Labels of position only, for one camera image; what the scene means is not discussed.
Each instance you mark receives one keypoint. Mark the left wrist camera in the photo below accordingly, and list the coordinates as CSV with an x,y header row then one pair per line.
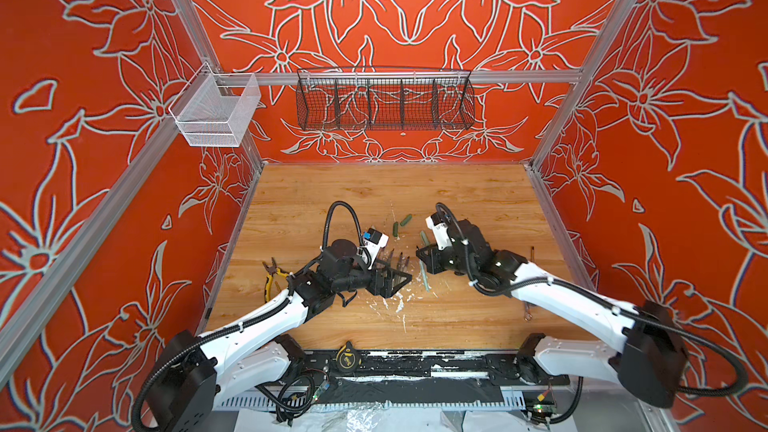
x,y
374,241

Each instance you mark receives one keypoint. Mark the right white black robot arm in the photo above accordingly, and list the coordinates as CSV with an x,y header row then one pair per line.
x,y
631,346

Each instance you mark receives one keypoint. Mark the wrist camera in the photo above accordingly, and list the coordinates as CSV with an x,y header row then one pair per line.
x,y
374,241
439,228

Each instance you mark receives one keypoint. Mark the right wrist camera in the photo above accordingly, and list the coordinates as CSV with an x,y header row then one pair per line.
x,y
439,228

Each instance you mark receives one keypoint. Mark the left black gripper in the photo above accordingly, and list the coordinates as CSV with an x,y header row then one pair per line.
x,y
388,289

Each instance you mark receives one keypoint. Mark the white wire basket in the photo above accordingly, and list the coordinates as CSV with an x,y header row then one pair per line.
x,y
208,114

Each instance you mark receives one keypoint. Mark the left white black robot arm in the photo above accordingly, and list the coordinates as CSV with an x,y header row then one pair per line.
x,y
195,373

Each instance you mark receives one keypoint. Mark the black wire basket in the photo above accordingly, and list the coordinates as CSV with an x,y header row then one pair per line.
x,y
364,98

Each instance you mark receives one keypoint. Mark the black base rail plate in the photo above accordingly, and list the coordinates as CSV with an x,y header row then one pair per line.
x,y
499,367

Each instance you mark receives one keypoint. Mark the yellow handled pliers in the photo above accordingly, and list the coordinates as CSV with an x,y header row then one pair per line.
x,y
272,285

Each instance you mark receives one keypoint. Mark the white slotted cable duct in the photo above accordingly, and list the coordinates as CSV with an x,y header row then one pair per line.
x,y
510,400

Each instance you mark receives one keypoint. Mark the small circuit board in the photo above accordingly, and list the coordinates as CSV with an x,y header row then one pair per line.
x,y
540,408

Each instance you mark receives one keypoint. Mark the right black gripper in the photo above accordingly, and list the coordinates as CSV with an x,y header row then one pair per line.
x,y
434,253

